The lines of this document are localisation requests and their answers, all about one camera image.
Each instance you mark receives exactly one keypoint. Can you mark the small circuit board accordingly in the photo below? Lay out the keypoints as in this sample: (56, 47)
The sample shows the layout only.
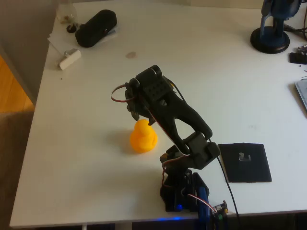
(302, 49)

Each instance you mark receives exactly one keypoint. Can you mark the small controller board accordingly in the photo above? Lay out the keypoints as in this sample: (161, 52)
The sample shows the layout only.
(219, 208)

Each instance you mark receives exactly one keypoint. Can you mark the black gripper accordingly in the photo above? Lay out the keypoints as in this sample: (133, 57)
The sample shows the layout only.
(133, 110)

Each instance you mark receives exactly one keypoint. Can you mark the white paper sheets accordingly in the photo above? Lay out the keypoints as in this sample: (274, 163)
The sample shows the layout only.
(57, 38)

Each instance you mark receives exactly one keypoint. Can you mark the blue table clamp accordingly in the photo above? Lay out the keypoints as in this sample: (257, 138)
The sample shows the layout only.
(202, 203)

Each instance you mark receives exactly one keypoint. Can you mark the clear bottle with red label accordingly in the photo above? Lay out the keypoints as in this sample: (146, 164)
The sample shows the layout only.
(64, 14)

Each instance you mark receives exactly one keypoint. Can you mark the camera with yellow tape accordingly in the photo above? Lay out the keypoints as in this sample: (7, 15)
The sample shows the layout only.
(171, 85)

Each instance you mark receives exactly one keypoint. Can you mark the small black round cap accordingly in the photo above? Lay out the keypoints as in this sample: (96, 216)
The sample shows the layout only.
(71, 28)

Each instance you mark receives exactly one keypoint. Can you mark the grey laptop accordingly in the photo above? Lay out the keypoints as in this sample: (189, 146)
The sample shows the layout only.
(303, 93)

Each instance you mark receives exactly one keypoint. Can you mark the black oblong case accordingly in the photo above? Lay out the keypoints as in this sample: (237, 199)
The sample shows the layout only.
(96, 28)

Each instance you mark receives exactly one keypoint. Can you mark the white rectangular adapter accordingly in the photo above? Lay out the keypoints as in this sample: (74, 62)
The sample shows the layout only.
(70, 58)

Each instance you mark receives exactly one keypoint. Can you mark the black phone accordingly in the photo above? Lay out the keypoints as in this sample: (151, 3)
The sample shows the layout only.
(298, 58)

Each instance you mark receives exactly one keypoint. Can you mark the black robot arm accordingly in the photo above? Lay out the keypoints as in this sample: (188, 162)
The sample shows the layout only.
(182, 115)

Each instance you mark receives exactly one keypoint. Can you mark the black square mat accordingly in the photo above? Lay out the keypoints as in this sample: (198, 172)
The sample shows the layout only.
(254, 167)

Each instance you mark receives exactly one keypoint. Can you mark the yellow rubber duck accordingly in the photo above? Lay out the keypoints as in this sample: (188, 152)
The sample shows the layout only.
(141, 141)

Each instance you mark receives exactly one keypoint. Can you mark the blue microphone on black stand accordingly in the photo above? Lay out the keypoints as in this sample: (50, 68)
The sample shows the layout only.
(269, 40)

